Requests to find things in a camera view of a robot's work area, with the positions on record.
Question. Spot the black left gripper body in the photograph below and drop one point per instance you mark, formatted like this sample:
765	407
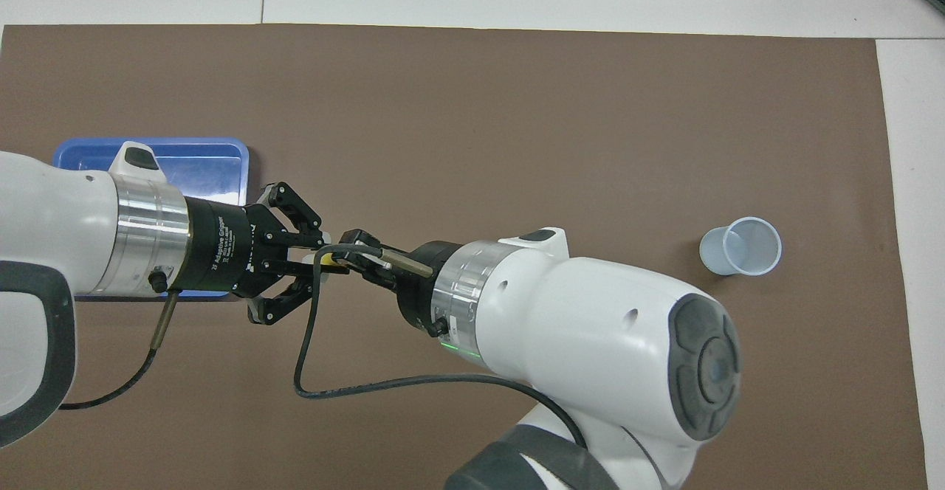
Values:
214	246

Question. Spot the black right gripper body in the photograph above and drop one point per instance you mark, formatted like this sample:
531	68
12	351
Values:
421	294

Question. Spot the yellow marker pen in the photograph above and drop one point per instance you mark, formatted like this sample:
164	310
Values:
331	259

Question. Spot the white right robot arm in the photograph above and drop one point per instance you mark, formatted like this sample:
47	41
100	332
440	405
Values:
590	328

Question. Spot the blue plastic tray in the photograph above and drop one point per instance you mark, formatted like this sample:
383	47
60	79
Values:
207	165

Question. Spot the brown table mat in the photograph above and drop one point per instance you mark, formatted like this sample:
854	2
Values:
517	106

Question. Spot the clear plastic cup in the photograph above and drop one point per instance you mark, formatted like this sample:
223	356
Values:
720	254

